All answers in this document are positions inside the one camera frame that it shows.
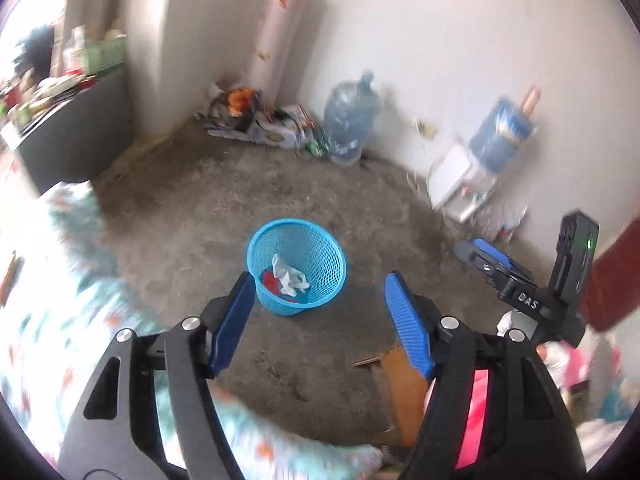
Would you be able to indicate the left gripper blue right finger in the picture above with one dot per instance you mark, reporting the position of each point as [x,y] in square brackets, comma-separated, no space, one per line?
[413,336]

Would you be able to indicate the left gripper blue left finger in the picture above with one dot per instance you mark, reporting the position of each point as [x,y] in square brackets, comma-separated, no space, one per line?
[226,320]

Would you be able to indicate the white cloth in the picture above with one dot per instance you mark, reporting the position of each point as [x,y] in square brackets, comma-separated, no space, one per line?
[291,281]

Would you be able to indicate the red snack wrapper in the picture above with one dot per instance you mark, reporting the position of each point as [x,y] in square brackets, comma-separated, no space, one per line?
[273,285]

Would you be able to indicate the pink clothing bundle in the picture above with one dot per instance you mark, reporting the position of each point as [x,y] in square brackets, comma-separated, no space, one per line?
[596,393]

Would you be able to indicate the blue mesh waste basket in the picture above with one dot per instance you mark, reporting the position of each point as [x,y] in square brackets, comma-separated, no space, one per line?
[306,247]

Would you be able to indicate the white water dispenser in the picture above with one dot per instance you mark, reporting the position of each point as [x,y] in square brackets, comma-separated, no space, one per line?
[458,185]

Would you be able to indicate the blue dispenser water bottle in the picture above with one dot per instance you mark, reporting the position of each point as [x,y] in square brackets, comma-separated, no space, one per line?
[500,136]

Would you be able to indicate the floor clutter power strip pile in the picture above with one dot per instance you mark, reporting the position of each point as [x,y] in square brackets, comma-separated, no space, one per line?
[238,114]

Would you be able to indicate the large clear water jug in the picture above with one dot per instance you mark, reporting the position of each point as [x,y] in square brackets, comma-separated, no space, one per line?
[348,118]

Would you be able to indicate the dark grey side cabinet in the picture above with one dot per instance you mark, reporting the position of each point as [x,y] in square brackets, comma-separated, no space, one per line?
[79,139]

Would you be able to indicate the rolled floral wallpaper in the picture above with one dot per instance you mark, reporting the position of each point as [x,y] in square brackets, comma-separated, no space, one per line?
[272,47]

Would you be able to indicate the green plastic basket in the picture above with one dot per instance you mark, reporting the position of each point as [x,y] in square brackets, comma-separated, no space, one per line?
[105,55]

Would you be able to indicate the black clothes pile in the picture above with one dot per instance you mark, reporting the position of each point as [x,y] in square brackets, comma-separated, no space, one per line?
[35,53]

